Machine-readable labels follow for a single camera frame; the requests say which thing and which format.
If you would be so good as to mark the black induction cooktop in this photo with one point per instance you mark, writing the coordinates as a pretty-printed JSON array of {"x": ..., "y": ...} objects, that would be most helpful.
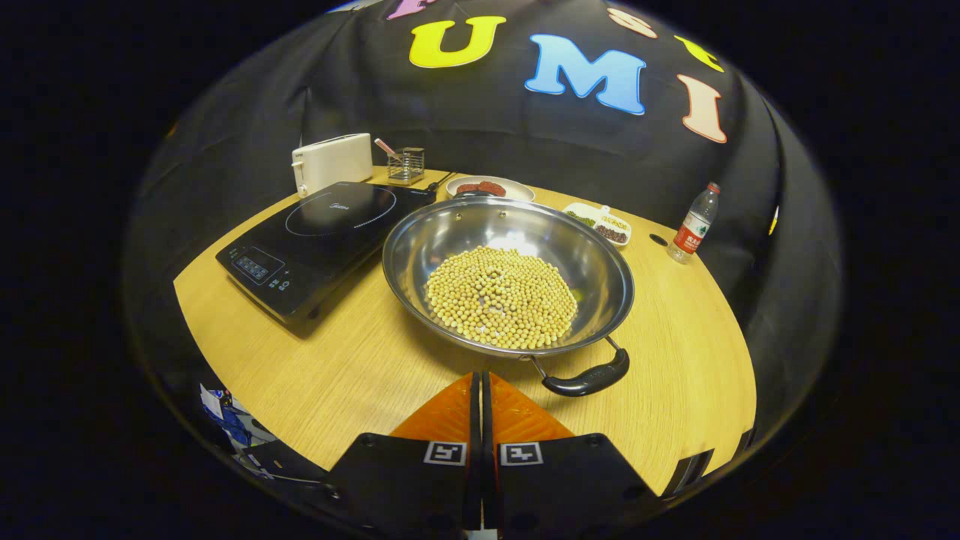
[{"x": 330, "y": 232}]

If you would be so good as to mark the white divided dish of beans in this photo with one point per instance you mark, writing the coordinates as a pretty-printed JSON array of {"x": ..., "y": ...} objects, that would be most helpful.
[{"x": 600, "y": 223}]

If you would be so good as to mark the plastic bottle with red label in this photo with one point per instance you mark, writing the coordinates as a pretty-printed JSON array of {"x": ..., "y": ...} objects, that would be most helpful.
[{"x": 694, "y": 229}]

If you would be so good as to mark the black backdrop cloth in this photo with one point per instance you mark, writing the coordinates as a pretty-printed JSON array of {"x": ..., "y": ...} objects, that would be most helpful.
[{"x": 487, "y": 127}]

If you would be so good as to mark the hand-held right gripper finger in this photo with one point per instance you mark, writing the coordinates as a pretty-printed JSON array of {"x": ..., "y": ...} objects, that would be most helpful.
[
  {"x": 487, "y": 420},
  {"x": 475, "y": 420}
]

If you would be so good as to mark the white toaster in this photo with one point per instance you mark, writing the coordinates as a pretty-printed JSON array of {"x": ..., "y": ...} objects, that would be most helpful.
[{"x": 334, "y": 161}]

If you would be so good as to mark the white round plate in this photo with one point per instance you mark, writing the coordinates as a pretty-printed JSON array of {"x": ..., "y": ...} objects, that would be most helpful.
[{"x": 521, "y": 190}]

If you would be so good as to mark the pile of soybeans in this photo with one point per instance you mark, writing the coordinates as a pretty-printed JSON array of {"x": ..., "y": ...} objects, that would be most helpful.
[{"x": 501, "y": 296}]

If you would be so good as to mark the blue white printed cloth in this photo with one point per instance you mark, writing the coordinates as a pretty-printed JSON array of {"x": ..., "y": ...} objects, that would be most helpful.
[{"x": 229, "y": 420}]

